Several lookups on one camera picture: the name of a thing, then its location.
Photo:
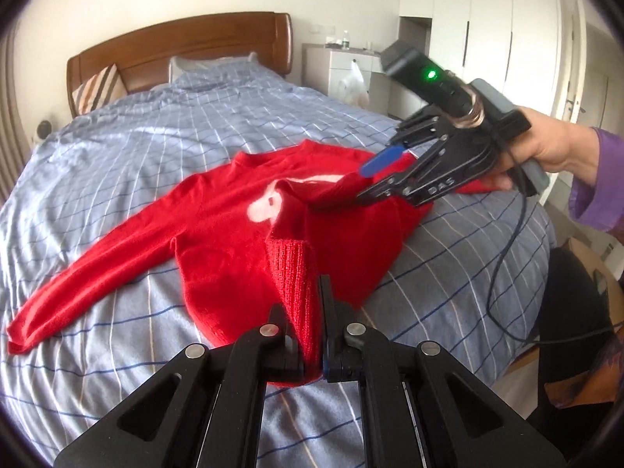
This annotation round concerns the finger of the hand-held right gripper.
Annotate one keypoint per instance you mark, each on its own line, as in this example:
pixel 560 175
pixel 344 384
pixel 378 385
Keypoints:
pixel 385 189
pixel 382 160

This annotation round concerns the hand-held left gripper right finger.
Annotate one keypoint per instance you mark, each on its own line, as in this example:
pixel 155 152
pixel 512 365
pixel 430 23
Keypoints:
pixel 332 351

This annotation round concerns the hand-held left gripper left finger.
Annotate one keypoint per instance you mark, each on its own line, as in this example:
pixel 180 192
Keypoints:
pixel 286 351

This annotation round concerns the red knit sweater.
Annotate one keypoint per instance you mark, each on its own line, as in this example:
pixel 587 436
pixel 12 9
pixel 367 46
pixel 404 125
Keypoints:
pixel 229 234

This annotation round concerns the person's right forearm purple sleeve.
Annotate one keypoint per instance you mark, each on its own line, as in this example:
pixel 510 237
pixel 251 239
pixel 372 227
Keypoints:
pixel 602 180

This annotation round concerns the person's right hand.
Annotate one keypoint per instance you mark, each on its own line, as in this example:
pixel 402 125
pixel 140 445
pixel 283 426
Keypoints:
pixel 555 144

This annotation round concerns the white plastic bag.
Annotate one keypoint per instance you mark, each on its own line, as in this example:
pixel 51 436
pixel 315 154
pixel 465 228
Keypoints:
pixel 352 83

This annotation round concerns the white wardrobe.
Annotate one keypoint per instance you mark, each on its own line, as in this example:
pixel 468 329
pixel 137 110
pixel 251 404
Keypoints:
pixel 487 24

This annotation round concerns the white bedside desk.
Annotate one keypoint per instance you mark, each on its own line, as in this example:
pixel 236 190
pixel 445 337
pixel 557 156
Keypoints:
pixel 341 66

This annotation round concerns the white door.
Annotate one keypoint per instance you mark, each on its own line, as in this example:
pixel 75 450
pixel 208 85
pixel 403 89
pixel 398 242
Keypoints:
pixel 582 83

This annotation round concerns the green-capped plastic bottle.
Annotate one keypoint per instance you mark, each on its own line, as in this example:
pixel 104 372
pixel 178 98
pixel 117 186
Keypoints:
pixel 345 40

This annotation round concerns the wooden bed headboard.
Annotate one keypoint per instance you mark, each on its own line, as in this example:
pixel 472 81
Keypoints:
pixel 195 44

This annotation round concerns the orange patterned cloth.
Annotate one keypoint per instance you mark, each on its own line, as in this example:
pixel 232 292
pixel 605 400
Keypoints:
pixel 585 375

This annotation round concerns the striped pillow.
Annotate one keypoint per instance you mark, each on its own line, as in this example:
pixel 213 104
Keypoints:
pixel 97 90

